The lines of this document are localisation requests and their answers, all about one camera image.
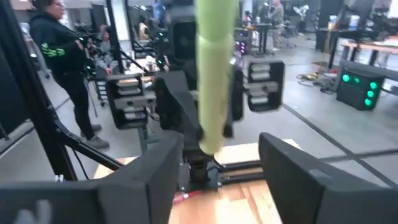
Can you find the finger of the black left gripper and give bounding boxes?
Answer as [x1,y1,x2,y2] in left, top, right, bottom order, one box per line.
[223,67,246,138]
[154,70,205,150]

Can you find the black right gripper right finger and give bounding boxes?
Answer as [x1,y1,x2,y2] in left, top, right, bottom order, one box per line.
[258,132,398,224]

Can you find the person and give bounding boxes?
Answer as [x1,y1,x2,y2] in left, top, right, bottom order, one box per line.
[267,0,285,50]
[93,26,121,76]
[138,15,152,41]
[29,0,110,150]

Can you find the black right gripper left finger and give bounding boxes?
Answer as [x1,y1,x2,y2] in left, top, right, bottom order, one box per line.
[0,130,184,224]

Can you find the black box green lights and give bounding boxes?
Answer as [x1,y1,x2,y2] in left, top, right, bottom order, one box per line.
[335,67,386,111]

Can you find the small black lit box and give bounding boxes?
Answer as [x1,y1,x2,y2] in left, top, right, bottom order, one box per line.
[236,40,249,57]

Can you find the light green Sharpie highlighter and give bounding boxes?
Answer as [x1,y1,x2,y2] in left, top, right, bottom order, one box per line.
[195,0,240,156]

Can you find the tangled floor cables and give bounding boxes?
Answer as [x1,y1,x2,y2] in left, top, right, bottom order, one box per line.
[295,71,338,95]

